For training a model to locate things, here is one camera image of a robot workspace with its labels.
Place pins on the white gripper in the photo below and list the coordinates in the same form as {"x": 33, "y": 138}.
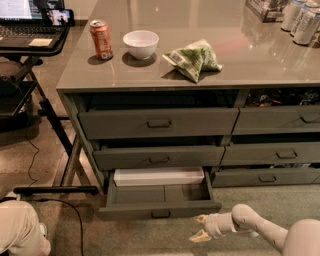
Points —
{"x": 212, "y": 224}

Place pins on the grey drawer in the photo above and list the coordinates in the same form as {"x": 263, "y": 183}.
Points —
{"x": 265, "y": 177}
{"x": 154, "y": 157}
{"x": 271, "y": 153}
{"x": 116, "y": 124}
{"x": 278, "y": 119}
{"x": 156, "y": 202}

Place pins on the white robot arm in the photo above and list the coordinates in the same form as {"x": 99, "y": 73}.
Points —
{"x": 301, "y": 239}

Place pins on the white plastic tray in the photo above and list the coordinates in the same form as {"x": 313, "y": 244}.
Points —
{"x": 158, "y": 176}

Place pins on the grey cabinet with countertop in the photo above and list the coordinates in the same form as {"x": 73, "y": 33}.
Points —
{"x": 196, "y": 83}

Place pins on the white shoe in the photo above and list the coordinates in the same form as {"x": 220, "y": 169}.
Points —
{"x": 43, "y": 229}

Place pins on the green chip bag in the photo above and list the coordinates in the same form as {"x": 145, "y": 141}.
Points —
{"x": 194, "y": 58}

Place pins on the white ceramic bowl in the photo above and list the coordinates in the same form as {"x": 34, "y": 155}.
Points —
{"x": 141, "y": 44}

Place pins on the orange soda can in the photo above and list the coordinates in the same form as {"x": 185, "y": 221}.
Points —
{"x": 99, "y": 31}

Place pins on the white can right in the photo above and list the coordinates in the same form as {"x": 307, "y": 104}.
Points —
{"x": 307, "y": 27}

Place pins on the white can left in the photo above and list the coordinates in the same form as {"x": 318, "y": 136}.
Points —
{"x": 290, "y": 14}

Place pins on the yellow sticky note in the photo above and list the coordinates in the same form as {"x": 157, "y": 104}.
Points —
{"x": 40, "y": 42}

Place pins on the black smartphone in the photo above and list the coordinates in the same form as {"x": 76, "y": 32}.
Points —
{"x": 58, "y": 17}

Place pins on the black laptop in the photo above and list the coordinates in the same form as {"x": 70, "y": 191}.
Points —
{"x": 21, "y": 22}

